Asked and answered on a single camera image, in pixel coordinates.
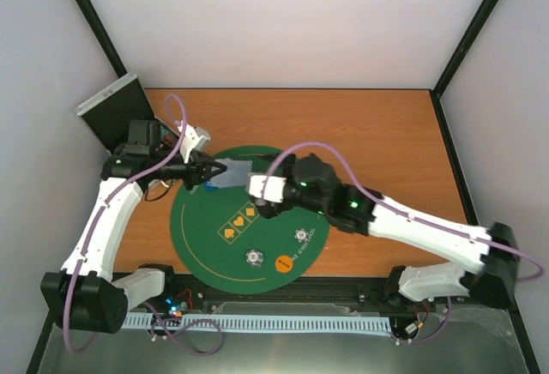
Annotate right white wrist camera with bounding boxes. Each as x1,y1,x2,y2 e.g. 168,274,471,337
246,174,287,203

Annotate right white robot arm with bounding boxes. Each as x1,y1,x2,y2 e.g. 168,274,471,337
246,154,519,309

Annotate blue small blind button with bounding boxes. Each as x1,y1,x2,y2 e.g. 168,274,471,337
204,182,218,191

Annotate poker chips in case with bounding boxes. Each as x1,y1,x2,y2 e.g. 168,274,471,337
160,126,178,147

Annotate deck of playing cards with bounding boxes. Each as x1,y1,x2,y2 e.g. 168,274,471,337
208,158,253,189

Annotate aluminium poker case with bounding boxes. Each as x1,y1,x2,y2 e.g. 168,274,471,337
75,73,181,190

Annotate light blue slotted cable duct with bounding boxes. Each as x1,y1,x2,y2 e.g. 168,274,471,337
122,312,392,336

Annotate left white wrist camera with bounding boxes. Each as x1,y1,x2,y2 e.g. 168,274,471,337
179,124,211,164

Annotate round green poker mat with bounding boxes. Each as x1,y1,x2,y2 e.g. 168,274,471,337
169,145,332,295

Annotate white blue chip stack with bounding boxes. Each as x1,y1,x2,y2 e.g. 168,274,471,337
294,229,310,243
245,249,263,267

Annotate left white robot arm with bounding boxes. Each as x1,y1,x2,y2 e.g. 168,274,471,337
40,120,226,334

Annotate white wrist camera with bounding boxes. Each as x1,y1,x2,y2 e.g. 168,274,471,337
246,174,287,203
179,124,211,164

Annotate orange big blind button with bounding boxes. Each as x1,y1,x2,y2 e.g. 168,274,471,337
274,255,293,274

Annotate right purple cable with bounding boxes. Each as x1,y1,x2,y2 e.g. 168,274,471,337
263,142,545,345

